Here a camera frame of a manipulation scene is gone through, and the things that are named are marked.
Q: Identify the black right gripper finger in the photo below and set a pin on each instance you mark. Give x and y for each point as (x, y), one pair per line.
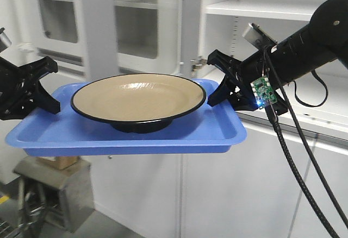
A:
(221, 93)
(225, 63)

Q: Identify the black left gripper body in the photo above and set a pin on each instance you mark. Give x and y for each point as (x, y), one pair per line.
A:
(15, 104)

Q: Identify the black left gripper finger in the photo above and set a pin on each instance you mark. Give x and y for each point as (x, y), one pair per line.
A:
(42, 99)
(38, 69)

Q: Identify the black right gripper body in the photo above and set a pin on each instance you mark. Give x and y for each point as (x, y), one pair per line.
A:
(242, 98)

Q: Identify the blue plastic tray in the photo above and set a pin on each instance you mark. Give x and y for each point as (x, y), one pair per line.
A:
(206, 130)

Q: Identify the beige plate with black rim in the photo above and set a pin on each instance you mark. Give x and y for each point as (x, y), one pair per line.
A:
(138, 103)

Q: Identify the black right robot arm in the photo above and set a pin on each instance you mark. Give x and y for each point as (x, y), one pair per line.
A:
(322, 40)

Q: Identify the glass door cabinet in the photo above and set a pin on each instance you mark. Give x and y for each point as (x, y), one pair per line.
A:
(93, 39)

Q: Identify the white cabinet with shelves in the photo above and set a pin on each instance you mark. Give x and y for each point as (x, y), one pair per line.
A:
(248, 191)

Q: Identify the green circuit board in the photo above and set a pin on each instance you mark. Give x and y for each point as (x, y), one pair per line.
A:
(263, 92)

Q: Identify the metal stool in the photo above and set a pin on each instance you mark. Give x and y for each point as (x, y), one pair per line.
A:
(62, 198)

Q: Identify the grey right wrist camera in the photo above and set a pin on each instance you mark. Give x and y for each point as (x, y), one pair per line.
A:
(257, 37)

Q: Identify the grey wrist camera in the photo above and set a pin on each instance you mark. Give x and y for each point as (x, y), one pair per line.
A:
(257, 37)
(5, 42)

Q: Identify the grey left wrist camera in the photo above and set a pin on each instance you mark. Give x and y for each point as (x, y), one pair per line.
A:
(5, 42)

